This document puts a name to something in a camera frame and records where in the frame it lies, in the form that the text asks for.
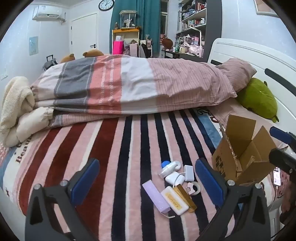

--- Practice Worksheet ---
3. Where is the striped folded duvet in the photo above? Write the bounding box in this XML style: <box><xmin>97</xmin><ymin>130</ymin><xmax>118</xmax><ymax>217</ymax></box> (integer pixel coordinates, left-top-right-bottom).
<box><xmin>31</xmin><ymin>55</ymin><xmax>236</xmax><ymax>128</ymax></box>

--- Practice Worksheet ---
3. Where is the yellow white shelf cabinet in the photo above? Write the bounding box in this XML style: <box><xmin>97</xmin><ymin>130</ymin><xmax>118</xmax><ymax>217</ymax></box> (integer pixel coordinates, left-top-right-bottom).
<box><xmin>112</xmin><ymin>28</ymin><xmax>140</xmax><ymax>50</ymax></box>

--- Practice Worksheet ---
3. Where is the cluttered desk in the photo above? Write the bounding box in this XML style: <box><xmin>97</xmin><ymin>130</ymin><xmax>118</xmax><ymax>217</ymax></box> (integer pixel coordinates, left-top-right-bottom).
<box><xmin>160</xmin><ymin>35</ymin><xmax>204</xmax><ymax>59</ymax></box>

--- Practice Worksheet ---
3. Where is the white bed headboard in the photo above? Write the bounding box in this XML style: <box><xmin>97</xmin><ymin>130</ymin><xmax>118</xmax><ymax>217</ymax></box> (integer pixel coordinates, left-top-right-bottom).
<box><xmin>208</xmin><ymin>38</ymin><xmax>296</xmax><ymax>133</ymax></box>

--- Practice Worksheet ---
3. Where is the brown cardboard box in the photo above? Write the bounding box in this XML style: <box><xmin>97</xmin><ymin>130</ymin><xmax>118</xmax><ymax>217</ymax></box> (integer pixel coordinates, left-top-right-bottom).
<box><xmin>212</xmin><ymin>115</ymin><xmax>276</xmax><ymax>186</ymax></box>

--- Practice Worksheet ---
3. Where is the pink tape roll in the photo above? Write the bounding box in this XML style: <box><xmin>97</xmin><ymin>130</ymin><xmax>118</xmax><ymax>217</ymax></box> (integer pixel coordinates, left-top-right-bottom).
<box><xmin>186</xmin><ymin>182</ymin><xmax>201</xmax><ymax>196</ymax></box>

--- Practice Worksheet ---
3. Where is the blue wall poster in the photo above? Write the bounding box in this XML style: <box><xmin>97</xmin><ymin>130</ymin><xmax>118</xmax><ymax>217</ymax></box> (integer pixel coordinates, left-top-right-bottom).
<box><xmin>29</xmin><ymin>36</ymin><xmax>39</xmax><ymax>56</ymax></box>

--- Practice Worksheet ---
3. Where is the cream fleece blanket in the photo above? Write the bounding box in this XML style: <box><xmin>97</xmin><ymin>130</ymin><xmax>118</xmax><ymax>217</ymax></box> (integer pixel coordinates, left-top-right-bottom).
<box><xmin>1</xmin><ymin>76</ymin><xmax>54</xmax><ymax>148</ymax></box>

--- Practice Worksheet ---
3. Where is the gold rectangular box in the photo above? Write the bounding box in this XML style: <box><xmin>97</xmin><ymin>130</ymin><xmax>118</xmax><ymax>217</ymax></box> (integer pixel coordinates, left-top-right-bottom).
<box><xmin>173</xmin><ymin>184</ymin><xmax>197</xmax><ymax>213</ymax></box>

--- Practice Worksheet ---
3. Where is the lilac rectangular power bank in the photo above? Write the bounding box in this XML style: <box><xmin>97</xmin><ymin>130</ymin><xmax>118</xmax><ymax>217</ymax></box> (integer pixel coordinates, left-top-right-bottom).
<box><xmin>142</xmin><ymin>180</ymin><xmax>171</xmax><ymax>214</ymax></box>

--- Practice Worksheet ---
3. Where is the white bottle blue cap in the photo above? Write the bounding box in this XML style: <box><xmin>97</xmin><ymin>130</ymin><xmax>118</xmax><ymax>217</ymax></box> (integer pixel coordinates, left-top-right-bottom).
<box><xmin>159</xmin><ymin>161</ymin><xmax>181</xmax><ymax>178</ymax></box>

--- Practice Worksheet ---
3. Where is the black suitcase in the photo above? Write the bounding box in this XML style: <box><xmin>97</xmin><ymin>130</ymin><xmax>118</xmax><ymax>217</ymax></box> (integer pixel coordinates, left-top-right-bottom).
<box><xmin>43</xmin><ymin>55</ymin><xmax>58</xmax><ymax>71</ymax></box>

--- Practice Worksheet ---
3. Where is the pink gift bag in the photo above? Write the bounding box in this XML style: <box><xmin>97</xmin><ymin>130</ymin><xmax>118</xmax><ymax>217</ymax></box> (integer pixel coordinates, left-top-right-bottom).
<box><xmin>112</xmin><ymin>41</ymin><xmax>125</xmax><ymax>55</ymax></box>

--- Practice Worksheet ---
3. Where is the striped plush bed blanket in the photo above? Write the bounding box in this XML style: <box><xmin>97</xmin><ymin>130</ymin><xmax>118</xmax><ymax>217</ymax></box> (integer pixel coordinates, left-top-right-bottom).
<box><xmin>0</xmin><ymin>106</ymin><xmax>287</xmax><ymax>241</ymax></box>

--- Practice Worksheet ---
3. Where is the pink striped pillow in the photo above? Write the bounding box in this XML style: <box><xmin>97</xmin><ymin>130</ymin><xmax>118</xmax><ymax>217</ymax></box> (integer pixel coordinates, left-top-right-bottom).
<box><xmin>216</xmin><ymin>58</ymin><xmax>257</xmax><ymax>92</ymax></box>

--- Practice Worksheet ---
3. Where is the white door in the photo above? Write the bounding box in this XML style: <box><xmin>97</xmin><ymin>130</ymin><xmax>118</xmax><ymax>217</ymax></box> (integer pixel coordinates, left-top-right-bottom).
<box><xmin>71</xmin><ymin>14</ymin><xmax>97</xmax><ymax>59</ymax></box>

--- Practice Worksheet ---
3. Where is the dark bookshelf with items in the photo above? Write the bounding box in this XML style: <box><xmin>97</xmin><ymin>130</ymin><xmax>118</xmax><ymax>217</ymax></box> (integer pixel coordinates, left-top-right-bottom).
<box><xmin>177</xmin><ymin>0</ymin><xmax>222</xmax><ymax>62</ymax></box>

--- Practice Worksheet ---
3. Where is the green plush toy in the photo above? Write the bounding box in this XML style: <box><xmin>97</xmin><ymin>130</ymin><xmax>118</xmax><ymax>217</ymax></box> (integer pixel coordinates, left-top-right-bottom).
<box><xmin>236</xmin><ymin>78</ymin><xmax>279</xmax><ymax>123</ymax></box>

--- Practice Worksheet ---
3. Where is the teal curtain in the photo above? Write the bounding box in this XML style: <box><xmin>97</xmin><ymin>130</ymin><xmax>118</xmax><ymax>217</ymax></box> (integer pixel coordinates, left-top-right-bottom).
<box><xmin>110</xmin><ymin>0</ymin><xmax>161</xmax><ymax>57</ymax></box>

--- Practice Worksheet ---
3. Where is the round wall clock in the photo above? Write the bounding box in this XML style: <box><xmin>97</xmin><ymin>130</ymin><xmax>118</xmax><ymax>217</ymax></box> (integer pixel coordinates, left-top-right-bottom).
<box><xmin>98</xmin><ymin>0</ymin><xmax>115</xmax><ymax>11</ymax></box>

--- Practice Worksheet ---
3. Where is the white earbuds case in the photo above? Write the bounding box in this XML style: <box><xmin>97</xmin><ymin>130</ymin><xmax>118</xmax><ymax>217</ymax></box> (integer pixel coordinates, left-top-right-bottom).
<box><xmin>165</xmin><ymin>171</ymin><xmax>185</xmax><ymax>186</ymax></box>

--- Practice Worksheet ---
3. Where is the white air conditioner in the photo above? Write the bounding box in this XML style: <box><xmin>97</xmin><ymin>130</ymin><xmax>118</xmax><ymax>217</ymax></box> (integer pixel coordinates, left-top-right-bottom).
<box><xmin>32</xmin><ymin>5</ymin><xmax>65</xmax><ymax>21</ymax></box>

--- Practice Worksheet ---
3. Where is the white adapter with cable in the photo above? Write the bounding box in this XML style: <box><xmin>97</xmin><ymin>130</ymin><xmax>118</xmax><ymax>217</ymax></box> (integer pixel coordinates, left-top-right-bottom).
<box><xmin>173</xmin><ymin>165</ymin><xmax>195</xmax><ymax>187</ymax></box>

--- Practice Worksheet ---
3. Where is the brown teddy bear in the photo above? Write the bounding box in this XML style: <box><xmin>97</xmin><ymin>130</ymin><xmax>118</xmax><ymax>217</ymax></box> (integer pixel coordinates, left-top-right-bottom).
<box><xmin>60</xmin><ymin>54</ymin><xmax>75</xmax><ymax>63</ymax></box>
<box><xmin>83</xmin><ymin>49</ymin><xmax>104</xmax><ymax>58</ymax></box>

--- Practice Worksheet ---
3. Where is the framed wall picture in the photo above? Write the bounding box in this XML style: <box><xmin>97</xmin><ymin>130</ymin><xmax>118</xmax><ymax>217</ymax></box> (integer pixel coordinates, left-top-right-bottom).
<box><xmin>254</xmin><ymin>0</ymin><xmax>278</xmax><ymax>18</ymax></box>

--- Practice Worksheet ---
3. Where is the white soap box gold label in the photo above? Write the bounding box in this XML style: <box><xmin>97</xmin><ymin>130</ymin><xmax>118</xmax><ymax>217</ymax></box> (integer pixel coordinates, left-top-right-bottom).
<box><xmin>161</xmin><ymin>186</ymin><xmax>189</xmax><ymax>216</ymax></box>

